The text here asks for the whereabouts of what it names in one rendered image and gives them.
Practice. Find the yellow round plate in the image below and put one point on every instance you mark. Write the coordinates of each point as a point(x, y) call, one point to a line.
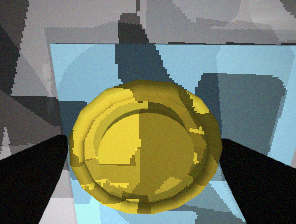
point(145, 147)

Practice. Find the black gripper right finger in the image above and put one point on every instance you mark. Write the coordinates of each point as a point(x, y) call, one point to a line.
point(264, 188)

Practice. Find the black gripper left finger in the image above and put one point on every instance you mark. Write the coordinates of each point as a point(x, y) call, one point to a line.
point(28, 179)

